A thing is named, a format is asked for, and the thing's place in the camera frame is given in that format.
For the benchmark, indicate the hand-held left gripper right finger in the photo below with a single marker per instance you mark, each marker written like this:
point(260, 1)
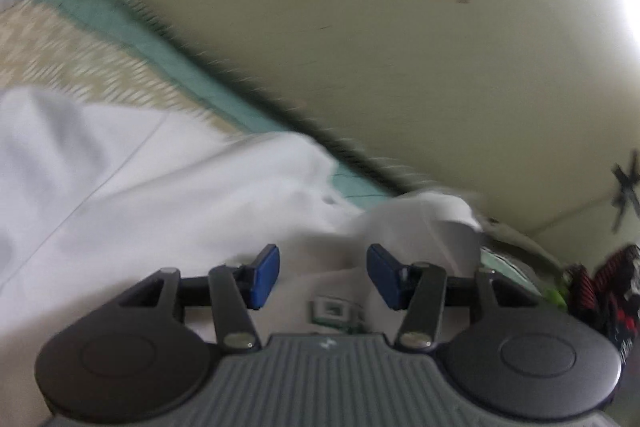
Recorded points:
point(382, 274)

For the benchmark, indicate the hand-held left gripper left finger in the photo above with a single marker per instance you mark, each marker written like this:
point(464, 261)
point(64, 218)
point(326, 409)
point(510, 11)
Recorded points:
point(264, 277)

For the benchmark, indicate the white shirt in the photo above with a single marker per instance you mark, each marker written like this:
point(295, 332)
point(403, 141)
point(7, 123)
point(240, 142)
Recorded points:
point(150, 187)

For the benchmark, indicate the red and black clothes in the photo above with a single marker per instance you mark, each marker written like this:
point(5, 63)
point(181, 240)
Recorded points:
point(612, 294)

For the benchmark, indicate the ceiling fan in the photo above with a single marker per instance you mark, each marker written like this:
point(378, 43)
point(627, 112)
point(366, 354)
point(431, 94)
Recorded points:
point(626, 193)

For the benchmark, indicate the beige patterned bed sheet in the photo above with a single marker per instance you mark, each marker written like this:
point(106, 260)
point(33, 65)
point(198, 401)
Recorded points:
point(100, 67)

